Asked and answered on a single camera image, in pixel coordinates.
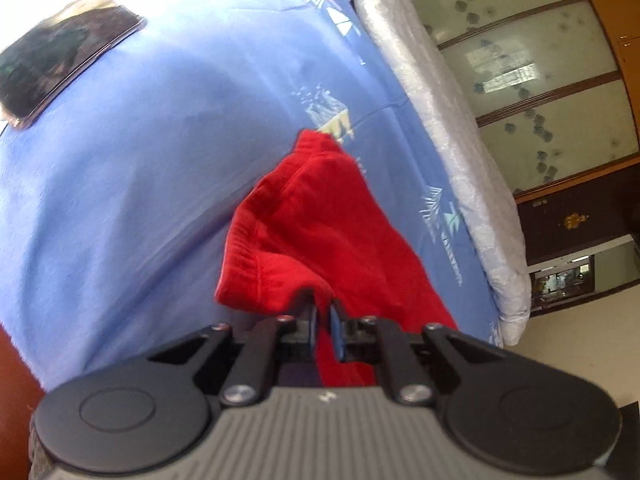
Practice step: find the red pants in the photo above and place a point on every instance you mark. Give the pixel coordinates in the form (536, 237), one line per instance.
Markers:
(310, 220)

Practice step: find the wooden headboard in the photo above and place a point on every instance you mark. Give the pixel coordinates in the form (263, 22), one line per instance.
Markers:
(15, 400)

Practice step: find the dark brown door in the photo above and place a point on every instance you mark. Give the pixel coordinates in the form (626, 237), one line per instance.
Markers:
(575, 242)

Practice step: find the black smartphone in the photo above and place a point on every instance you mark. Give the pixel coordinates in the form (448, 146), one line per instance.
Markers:
(65, 55)

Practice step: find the wooden wardrobe with glass doors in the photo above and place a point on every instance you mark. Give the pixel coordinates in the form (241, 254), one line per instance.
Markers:
(550, 110)

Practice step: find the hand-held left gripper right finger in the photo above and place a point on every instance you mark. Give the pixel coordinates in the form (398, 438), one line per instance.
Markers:
(338, 331)

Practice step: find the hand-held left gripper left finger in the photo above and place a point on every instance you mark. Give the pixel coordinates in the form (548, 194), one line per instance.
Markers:
(311, 321)

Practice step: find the gold door ornament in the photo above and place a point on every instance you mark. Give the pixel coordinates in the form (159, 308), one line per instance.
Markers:
(575, 220)

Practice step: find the blue printed bedsheet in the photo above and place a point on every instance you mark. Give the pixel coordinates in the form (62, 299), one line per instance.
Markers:
(150, 160)

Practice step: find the white quilt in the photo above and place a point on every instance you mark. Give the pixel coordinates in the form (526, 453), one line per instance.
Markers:
(450, 125)

